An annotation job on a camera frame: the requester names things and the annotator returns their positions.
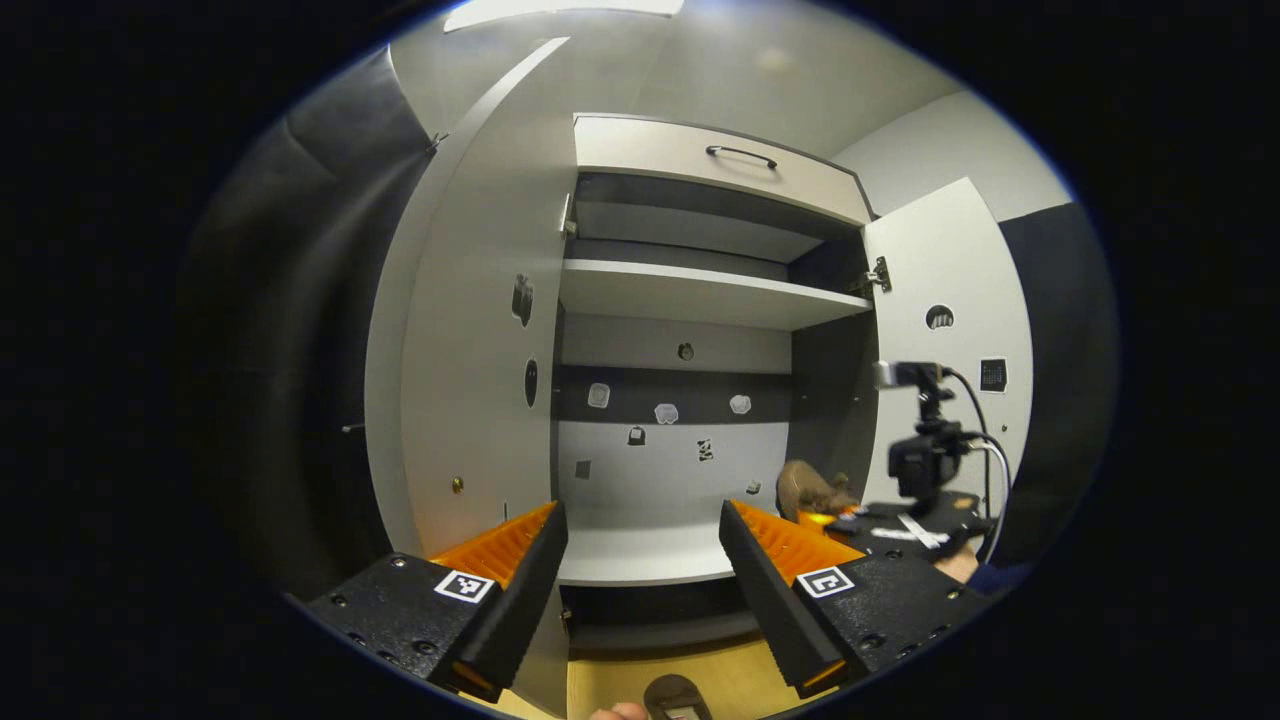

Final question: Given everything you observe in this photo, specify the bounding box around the white shoe cabinet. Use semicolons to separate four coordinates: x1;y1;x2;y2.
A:
365;37;1036;716

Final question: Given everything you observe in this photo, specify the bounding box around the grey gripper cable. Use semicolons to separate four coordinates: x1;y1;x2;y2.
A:
945;368;1013;561

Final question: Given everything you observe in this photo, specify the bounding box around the white cabinet drawer front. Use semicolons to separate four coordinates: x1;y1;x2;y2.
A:
573;113;876;226

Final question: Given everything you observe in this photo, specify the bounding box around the white cabinet door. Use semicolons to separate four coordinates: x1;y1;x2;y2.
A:
862;177;1036;521
365;37;576;716

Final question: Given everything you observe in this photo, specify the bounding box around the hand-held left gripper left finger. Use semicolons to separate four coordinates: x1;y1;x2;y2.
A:
305;500;569;701

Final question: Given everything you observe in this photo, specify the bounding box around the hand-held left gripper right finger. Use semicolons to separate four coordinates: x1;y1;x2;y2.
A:
718;500;991;701

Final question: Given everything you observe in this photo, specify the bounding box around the black drawer handle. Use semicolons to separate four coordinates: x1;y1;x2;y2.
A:
705;145;779;170

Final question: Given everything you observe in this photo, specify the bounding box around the white cabinet shelf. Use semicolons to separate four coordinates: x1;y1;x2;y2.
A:
560;258;873;331

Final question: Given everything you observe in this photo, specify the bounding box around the black backdrop cloth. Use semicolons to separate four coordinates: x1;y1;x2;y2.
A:
175;45;1121;601

